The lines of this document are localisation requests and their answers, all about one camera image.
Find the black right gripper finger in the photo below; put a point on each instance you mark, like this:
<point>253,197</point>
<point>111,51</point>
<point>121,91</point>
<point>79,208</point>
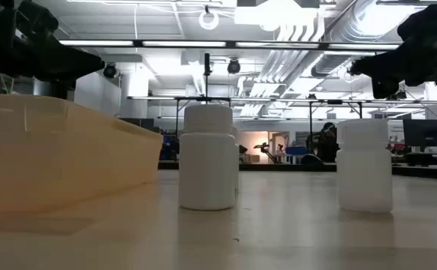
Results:
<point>383,60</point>
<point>387,71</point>

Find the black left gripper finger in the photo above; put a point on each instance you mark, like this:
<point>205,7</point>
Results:
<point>83,73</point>
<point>79,58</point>

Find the white pill bottle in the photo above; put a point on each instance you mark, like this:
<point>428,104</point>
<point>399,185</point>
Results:
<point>207,168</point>
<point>365,176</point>

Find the black background robot arm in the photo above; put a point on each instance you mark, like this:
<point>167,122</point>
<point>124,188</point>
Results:
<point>265,148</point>

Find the translucent orange plastic basket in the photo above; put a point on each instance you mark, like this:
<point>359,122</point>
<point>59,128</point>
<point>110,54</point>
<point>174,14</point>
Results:
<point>53,157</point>

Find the black round ceiling lamp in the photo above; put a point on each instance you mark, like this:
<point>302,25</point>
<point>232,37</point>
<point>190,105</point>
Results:
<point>109,70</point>
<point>234,66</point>

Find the black computer monitor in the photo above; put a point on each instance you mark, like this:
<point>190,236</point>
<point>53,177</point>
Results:
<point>425,135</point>

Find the person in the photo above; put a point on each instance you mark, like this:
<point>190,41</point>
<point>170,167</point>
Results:
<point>327,144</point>

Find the blue plastic bin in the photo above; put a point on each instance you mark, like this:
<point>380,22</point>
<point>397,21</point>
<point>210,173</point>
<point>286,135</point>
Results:
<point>296,150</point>

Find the black tripod stand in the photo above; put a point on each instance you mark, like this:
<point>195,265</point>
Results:
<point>207,75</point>

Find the black overhead crossbar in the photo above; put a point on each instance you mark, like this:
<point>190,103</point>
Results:
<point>231,44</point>

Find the silver ventilation duct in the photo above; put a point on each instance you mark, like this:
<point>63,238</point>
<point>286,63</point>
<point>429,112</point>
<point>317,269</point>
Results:
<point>353,22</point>

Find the black aluminium table frame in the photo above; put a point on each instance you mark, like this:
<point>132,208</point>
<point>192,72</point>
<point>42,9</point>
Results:
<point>278,167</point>

